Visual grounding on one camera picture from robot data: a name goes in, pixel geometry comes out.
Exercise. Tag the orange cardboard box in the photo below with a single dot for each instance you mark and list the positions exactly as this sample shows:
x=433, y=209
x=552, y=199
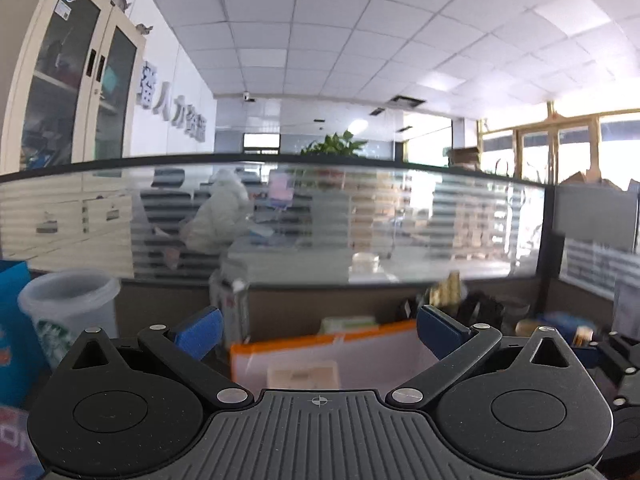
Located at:
x=379, y=358

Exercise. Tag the Starbucks plastic cup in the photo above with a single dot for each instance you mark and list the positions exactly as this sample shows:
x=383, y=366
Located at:
x=61, y=305

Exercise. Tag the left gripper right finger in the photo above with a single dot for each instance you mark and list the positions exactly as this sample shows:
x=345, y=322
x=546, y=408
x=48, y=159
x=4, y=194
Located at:
x=460, y=351

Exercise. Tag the frosted glass partition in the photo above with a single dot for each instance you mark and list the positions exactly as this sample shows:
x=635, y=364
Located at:
x=271, y=220

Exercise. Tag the green potted plant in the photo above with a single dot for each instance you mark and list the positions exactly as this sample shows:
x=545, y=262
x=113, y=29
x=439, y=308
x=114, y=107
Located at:
x=337, y=144

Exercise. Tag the yellow building block plate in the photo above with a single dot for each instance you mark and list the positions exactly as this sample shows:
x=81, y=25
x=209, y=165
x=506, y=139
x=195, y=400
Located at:
x=449, y=292

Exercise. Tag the beige glass-door cabinet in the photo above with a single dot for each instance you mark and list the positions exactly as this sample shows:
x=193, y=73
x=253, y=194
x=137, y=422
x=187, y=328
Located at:
x=69, y=76

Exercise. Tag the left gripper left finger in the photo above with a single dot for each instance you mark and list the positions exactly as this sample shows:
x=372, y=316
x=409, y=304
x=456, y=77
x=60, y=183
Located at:
x=182, y=350

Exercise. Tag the black mesh desk organizer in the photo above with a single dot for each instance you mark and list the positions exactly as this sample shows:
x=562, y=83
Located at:
x=475, y=307

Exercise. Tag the small upright product box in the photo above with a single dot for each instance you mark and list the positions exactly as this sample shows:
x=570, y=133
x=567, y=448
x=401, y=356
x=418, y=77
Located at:
x=231, y=298

